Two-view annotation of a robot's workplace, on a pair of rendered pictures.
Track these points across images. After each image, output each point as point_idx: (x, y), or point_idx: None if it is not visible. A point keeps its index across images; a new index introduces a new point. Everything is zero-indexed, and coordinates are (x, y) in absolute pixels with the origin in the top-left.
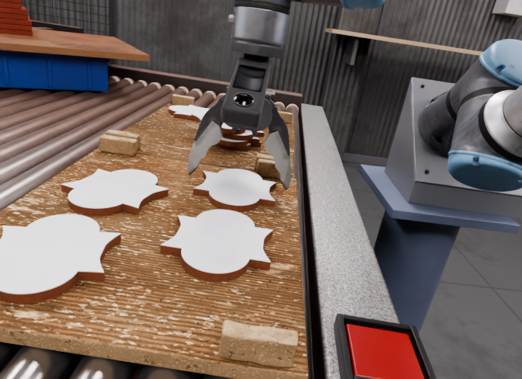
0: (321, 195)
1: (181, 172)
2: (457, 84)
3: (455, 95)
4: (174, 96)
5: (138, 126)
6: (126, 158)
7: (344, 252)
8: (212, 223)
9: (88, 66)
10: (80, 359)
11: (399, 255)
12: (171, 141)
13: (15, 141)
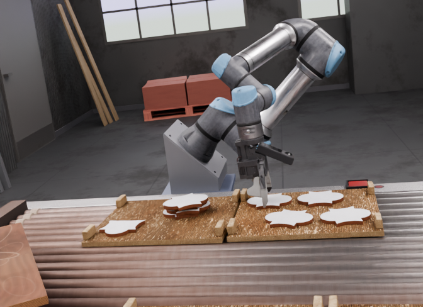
0: None
1: (253, 214)
2: (208, 124)
3: (211, 130)
4: (87, 231)
5: (169, 237)
6: (239, 228)
7: (301, 191)
8: (311, 199)
9: None
10: None
11: None
12: (200, 224)
13: (214, 267)
